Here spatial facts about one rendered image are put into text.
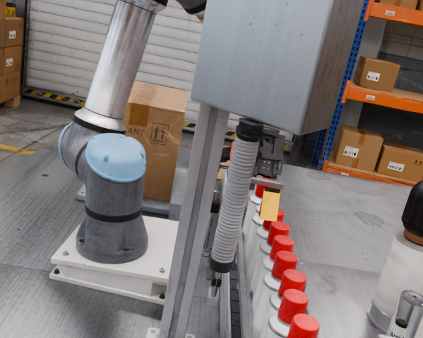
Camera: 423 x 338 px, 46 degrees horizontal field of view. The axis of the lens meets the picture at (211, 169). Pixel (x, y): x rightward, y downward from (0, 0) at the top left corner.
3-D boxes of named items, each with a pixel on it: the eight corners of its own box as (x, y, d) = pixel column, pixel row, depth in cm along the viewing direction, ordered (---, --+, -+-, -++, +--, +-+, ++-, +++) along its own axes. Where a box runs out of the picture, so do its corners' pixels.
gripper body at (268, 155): (280, 178, 126) (287, 132, 128) (248, 172, 125) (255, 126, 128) (274, 182, 133) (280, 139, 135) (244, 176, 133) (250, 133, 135)
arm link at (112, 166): (97, 220, 94) (99, 154, 89) (73, 192, 104) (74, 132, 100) (153, 211, 101) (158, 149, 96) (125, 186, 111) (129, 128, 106)
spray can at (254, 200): (256, 273, 107) (278, 187, 100) (233, 267, 107) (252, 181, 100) (258, 262, 112) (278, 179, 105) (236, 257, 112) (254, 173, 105)
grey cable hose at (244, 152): (232, 276, 66) (266, 127, 60) (207, 271, 66) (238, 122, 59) (231, 263, 70) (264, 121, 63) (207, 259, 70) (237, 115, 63)
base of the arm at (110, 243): (134, 270, 98) (137, 226, 94) (62, 255, 100) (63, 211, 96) (156, 235, 112) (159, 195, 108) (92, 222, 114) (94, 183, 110)
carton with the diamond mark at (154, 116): (169, 203, 141) (184, 111, 132) (85, 190, 139) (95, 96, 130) (175, 167, 169) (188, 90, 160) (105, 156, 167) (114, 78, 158)
